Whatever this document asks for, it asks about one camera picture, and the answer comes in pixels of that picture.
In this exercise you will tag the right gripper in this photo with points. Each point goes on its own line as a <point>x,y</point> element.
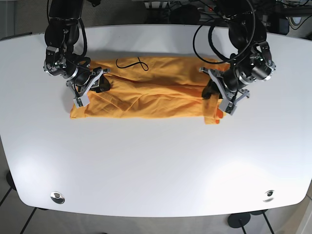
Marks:
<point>79,77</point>

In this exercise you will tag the orange T-shirt black script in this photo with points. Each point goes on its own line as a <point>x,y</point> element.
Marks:
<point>154,87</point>

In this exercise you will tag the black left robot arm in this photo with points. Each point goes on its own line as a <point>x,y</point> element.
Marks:
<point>245,31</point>

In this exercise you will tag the black round stand base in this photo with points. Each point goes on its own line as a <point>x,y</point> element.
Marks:
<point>238,220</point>

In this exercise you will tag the left silver table grommet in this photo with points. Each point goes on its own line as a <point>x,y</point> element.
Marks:
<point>57,197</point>

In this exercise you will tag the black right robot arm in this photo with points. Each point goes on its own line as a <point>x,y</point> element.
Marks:
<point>66,42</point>

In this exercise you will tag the silver table grommet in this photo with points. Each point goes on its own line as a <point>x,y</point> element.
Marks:
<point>268,196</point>
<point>57,197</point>

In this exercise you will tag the right silver table grommet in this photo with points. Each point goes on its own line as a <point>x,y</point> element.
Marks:
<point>268,196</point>

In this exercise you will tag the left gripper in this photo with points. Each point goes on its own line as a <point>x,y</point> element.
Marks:
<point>256,65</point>

